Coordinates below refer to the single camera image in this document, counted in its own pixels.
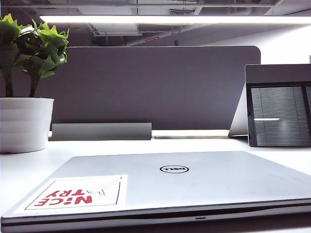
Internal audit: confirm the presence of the silver Dell laptop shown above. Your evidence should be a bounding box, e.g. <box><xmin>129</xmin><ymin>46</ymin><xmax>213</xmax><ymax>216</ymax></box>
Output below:
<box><xmin>0</xmin><ymin>150</ymin><xmax>311</xmax><ymax>228</ymax></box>

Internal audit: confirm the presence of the dark grey desk divider panel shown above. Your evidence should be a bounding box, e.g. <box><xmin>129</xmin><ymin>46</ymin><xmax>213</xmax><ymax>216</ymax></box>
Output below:
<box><xmin>0</xmin><ymin>45</ymin><xmax>261</xmax><ymax>131</ymax></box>

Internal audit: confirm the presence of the grey monitor stand flap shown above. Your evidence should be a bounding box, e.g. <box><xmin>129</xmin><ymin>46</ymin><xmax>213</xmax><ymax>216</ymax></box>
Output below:
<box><xmin>228</xmin><ymin>84</ymin><xmax>249</xmax><ymax>137</ymax></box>

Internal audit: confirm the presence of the long ceiling light strip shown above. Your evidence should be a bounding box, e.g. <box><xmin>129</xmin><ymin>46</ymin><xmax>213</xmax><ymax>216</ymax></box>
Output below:
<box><xmin>39</xmin><ymin>15</ymin><xmax>311</xmax><ymax>25</ymax></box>

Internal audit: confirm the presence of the ceiling air vent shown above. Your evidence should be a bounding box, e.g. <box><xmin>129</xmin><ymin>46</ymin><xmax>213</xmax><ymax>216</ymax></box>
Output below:
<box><xmin>169</xmin><ymin>8</ymin><xmax>196</xmax><ymax>16</ymax></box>

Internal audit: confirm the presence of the white nice try sticker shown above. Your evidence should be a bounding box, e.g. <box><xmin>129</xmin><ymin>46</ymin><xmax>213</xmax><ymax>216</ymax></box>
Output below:
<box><xmin>13</xmin><ymin>174</ymin><xmax>128</xmax><ymax>215</ymax></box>

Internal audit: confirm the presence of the black portable monitor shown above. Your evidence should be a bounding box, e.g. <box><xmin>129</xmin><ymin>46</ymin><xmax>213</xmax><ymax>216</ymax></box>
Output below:
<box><xmin>244</xmin><ymin>64</ymin><xmax>311</xmax><ymax>148</ymax></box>

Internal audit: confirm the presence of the artificial plant in white pot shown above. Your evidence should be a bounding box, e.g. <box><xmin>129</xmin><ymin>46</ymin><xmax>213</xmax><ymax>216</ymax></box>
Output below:
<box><xmin>0</xmin><ymin>13</ymin><xmax>70</xmax><ymax>154</ymax></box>

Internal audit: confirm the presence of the metal desk cable slot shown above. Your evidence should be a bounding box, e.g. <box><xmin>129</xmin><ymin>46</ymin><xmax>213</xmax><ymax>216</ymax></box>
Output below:
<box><xmin>154</xmin><ymin>135</ymin><xmax>229</xmax><ymax>139</ymax></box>

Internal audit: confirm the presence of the grey desk cable flap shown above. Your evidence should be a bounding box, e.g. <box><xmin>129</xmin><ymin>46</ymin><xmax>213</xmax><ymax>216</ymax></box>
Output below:
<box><xmin>52</xmin><ymin>122</ymin><xmax>153</xmax><ymax>141</ymax></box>

